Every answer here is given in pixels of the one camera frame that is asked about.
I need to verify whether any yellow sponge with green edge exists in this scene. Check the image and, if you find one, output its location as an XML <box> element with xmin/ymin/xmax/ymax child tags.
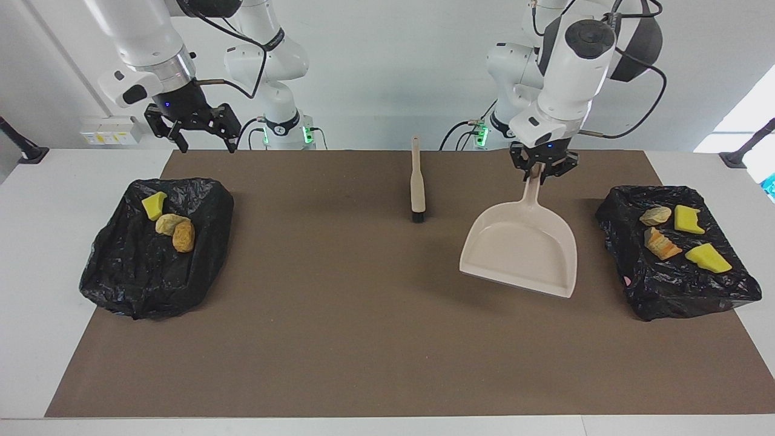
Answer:
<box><xmin>685</xmin><ymin>243</ymin><xmax>733</xmax><ymax>274</ymax></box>

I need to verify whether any large beige sponge chunk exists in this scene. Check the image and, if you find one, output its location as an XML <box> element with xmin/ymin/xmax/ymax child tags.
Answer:
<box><xmin>644</xmin><ymin>227</ymin><xmax>683</xmax><ymax>261</ymax></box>

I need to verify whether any yellow sponge wedge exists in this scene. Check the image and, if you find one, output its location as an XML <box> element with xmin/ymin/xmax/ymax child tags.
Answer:
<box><xmin>142</xmin><ymin>191</ymin><xmax>168</xmax><ymax>221</ymax></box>

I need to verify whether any black base cable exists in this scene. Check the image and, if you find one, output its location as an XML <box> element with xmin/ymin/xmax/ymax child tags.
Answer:
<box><xmin>235</xmin><ymin>118</ymin><xmax>267</xmax><ymax>150</ymax></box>
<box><xmin>439</xmin><ymin>100</ymin><xmax>500</xmax><ymax>151</ymax></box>

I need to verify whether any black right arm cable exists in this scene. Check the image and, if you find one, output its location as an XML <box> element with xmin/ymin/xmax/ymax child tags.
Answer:
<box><xmin>176</xmin><ymin>0</ymin><xmax>285</xmax><ymax>101</ymax></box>

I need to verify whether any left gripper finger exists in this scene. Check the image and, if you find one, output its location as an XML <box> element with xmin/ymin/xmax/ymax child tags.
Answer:
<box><xmin>510</xmin><ymin>148</ymin><xmax>535</xmax><ymax>182</ymax></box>
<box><xmin>542</xmin><ymin>151</ymin><xmax>579</xmax><ymax>184</ymax></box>

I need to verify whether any beige plastic dustpan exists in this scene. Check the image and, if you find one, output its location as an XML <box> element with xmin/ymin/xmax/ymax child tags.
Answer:
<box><xmin>459</xmin><ymin>163</ymin><xmax>578</xmax><ymax>299</ymax></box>

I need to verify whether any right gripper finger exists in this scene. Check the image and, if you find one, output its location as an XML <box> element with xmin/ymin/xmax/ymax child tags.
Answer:
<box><xmin>209</xmin><ymin>104</ymin><xmax>242</xmax><ymax>154</ymax></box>
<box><xmin>143</xmin><ymin>104</ymin><xmax>188</xmax><ymax>153</ymax></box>

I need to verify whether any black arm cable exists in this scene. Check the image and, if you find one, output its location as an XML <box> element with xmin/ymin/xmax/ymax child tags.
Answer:
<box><xmin>532</xmin><ymin>0</ymin><xmax>668</xmax><ymax>140</ymax></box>
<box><xmin>176</xmin><ymin>0</ymin><xmax>285</xmax><ymax>101</ymax></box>

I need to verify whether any beige hand brush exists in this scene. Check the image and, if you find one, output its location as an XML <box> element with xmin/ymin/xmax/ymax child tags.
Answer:
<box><xmin>410</xmin><ymin>136</ymin><xmax>427</xmax><ymax>223</ymax></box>

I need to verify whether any pale beige sponge chunk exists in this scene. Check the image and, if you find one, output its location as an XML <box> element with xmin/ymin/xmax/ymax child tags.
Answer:
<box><xmin>155</xmin><ymin>213</ymin><xmax>185</xmax><ymax>236</ymax></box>

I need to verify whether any curved yellow sponge piece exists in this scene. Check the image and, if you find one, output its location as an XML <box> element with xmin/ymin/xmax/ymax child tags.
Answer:
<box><xmin>674</xmin><ymin>205</ymin><xmax>707</xmax><ymax>235</ymax></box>

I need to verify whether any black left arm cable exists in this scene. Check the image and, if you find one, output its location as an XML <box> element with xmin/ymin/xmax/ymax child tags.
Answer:
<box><xmin>532</xmin><ymin>0</ymin><xmax>668</xmax><ymax>140</ymax></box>

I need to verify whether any orange-brown sponge lump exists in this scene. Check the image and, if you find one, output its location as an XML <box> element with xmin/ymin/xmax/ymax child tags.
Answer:
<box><xmin>173</xmin><ymin>219</ymin><xmax>196</xmax><ymax>253</ymax></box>

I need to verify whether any brown table mat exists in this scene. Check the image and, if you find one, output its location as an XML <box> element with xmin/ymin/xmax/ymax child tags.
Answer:
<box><xmin>45</xmin><ymin>150</ymin><xmax>775</xmax><ymax>418</ymax></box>

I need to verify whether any white wall socket box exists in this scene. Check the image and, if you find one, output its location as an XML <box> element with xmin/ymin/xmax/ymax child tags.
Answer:
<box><xmin>81</xmin><ymin>116</ymin><xmax>144</xmax><ymax>146</ymax></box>

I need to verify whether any black bag-lined bin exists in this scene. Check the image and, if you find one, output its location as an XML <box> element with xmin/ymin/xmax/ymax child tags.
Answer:
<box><xmin>79</xmin><ymin>177</ymin><xmax>235</xmax><ymax>320</ymax></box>
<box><xmin>595</xmin><ymin>185</ymin><xmax>763</xmax><ymax>322</ymax></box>

